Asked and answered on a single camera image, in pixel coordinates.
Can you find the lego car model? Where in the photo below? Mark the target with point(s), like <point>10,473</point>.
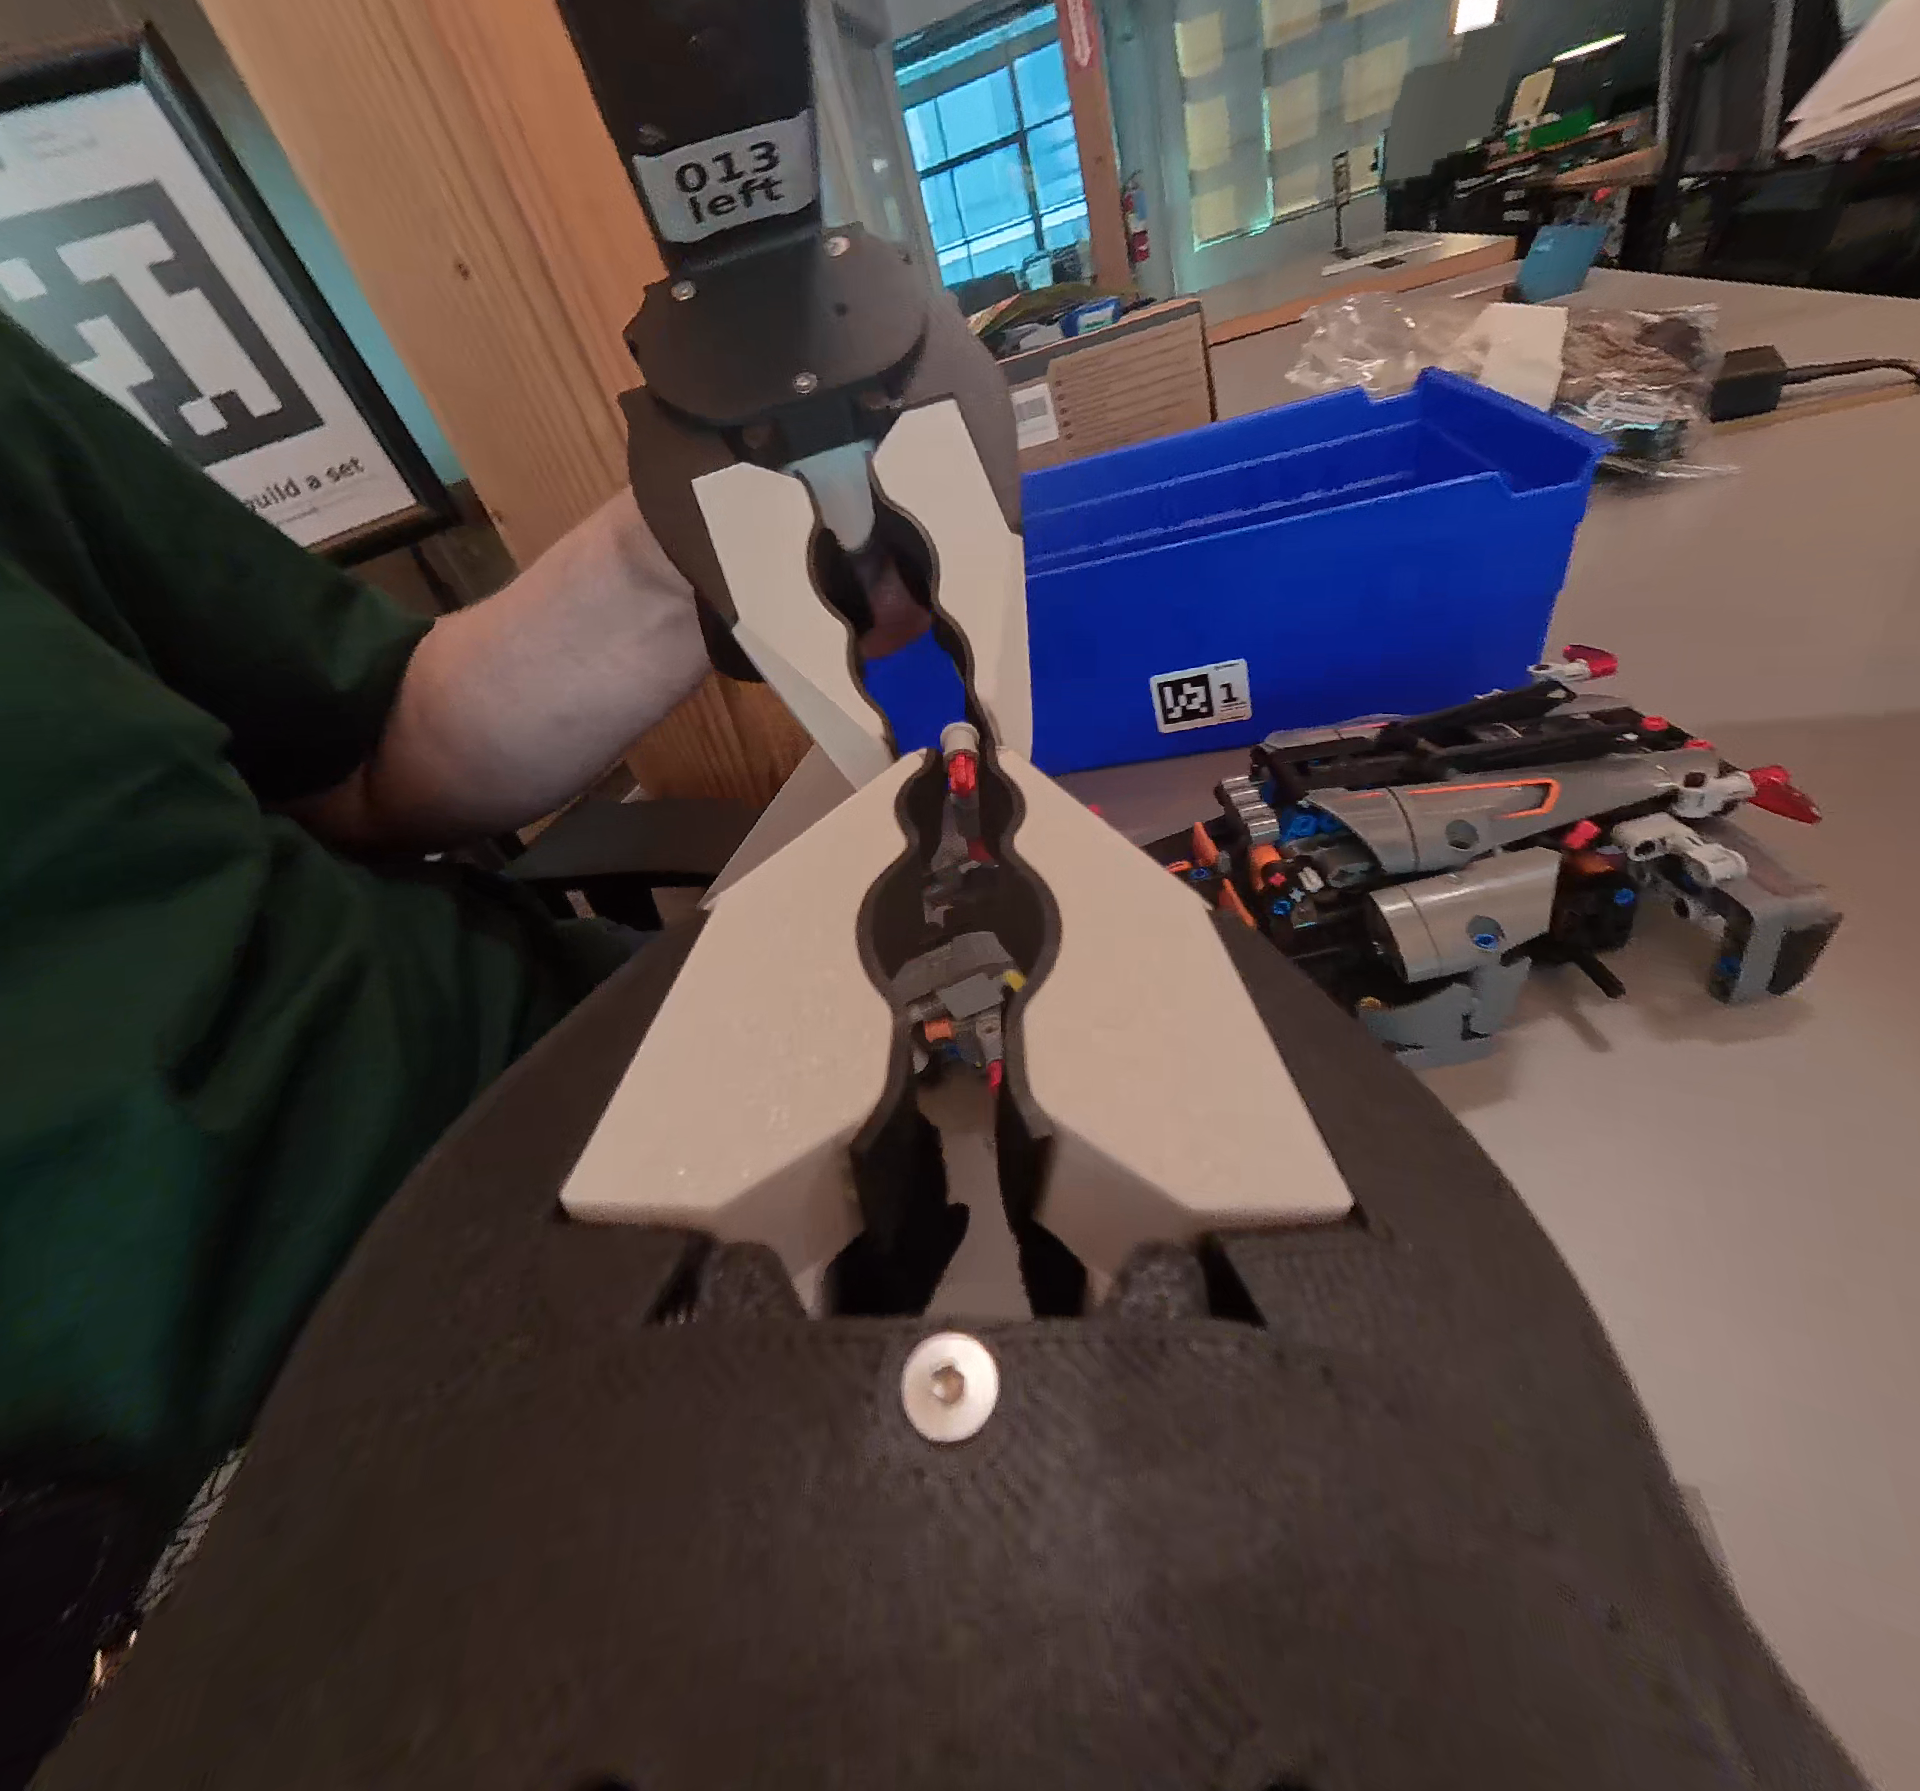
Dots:
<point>1470,832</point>

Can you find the small sign on post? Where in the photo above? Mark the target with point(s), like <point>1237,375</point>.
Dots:
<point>1340,187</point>

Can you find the black monitor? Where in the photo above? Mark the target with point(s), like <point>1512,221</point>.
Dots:
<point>1500,119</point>

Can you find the lego instruction booklet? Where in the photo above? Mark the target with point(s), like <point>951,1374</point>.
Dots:
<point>1860,81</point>

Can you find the black chair armrest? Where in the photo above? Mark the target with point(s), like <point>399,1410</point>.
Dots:
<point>631,862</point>

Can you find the red fire extinguisher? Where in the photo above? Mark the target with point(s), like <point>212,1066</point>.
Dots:
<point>1136,219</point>

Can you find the blue bin with white tag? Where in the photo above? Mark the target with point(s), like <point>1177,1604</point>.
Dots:
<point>1320,563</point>

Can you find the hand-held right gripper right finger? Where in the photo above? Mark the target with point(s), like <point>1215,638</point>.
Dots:
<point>1184,1056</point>

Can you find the pile of clear plastic bags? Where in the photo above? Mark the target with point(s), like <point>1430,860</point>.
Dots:
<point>1364,337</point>

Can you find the person's left forearm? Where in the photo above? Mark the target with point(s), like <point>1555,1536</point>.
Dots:
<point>555,682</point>

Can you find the framed poster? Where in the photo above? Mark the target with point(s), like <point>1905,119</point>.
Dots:
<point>165,321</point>

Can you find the brown cardboard box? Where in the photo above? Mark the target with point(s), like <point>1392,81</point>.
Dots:
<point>1124,375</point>

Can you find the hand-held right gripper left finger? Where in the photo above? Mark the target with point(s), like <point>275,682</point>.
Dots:
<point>735,1056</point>

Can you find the black mesh office chair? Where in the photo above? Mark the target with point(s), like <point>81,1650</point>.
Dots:
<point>1733,21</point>

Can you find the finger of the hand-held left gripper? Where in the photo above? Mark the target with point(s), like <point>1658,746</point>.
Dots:
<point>975,531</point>
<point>781,592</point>

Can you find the red and grey lego piece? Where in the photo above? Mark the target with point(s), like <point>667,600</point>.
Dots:
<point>961,768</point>

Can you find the black power adapter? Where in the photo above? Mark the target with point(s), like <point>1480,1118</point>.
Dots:
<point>1749,379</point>

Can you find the small blue box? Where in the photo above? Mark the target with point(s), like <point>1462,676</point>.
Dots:
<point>1561,261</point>

